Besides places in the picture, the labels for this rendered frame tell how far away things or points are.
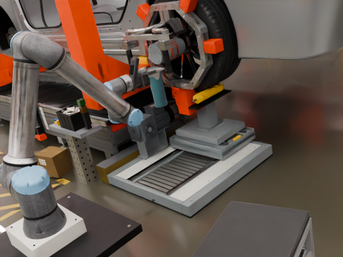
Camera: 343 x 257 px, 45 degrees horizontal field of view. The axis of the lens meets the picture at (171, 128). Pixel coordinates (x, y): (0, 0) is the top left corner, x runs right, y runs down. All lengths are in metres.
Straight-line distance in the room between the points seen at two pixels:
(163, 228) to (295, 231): 0.94
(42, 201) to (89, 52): 1.24
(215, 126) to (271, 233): 1.38
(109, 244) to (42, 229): 0.30
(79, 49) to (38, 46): 1.01
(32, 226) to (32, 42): 0.77
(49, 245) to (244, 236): 0.83
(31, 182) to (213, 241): 0.77
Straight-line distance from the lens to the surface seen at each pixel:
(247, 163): 2.70
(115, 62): 2.92
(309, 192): 2.50
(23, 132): 1.94
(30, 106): 1.93
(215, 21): 2.49
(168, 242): 2.27
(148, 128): 2.86
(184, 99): 2.71
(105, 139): 3.13
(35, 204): 1.86
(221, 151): 2.71
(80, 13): 2.77
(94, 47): 2.82
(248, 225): 1.71
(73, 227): 1.95
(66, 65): 1.82
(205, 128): 2.90
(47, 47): 1.79
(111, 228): 1.96
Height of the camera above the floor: 1.36
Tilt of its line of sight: 22 degrees down
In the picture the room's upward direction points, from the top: 13 degrees counter-clockwise
